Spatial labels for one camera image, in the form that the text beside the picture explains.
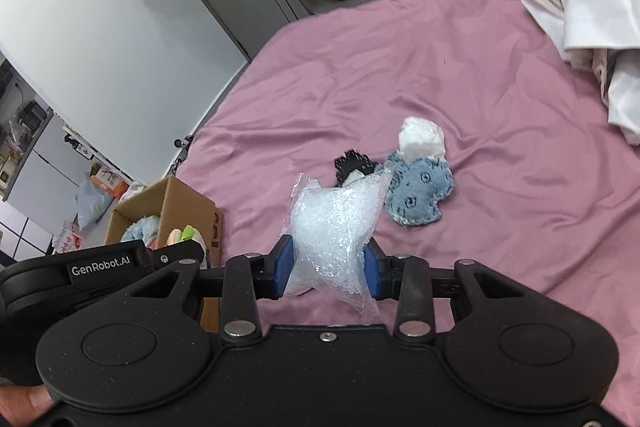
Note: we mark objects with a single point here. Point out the pink bed sheet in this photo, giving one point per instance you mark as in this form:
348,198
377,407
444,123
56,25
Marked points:
400,57

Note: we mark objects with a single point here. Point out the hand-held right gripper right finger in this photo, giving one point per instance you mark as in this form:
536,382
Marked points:
372,274

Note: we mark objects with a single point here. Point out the person's left hand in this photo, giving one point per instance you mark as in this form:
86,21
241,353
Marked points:
22,402

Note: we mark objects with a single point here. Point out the orange and white box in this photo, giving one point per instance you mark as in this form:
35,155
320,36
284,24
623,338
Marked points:
110,179

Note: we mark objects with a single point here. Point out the blue plush toy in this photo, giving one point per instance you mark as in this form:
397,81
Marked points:
417,193

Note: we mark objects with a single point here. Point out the light blue fluffy plush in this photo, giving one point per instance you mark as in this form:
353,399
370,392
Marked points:
140,231

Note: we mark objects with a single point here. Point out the clear bag of white beads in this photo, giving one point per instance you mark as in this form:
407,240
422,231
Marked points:
330,232

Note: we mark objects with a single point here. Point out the pink and green plush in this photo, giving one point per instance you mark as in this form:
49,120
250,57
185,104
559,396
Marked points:
187,238

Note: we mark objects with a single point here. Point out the light blue plastic bag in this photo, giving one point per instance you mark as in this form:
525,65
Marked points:
92,204

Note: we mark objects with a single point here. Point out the white crumpled cloth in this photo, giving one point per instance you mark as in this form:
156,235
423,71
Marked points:
421,134

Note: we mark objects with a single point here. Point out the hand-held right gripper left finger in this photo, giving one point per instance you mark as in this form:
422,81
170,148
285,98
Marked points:
282,268

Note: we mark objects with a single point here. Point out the black plush toy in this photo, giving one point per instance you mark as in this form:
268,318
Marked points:
352,164

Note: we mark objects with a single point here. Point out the cardboard box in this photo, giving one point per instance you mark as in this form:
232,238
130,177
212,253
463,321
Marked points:
185,207

